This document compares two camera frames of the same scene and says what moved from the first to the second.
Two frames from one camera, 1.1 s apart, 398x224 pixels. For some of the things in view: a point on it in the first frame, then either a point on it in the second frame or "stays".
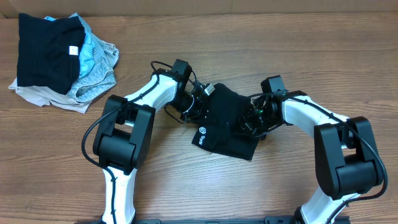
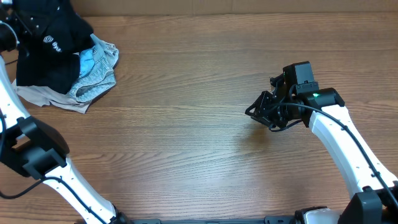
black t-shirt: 219,132 → 51,37
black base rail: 157,220 stays
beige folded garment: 43,98 stays
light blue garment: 87,55 stays
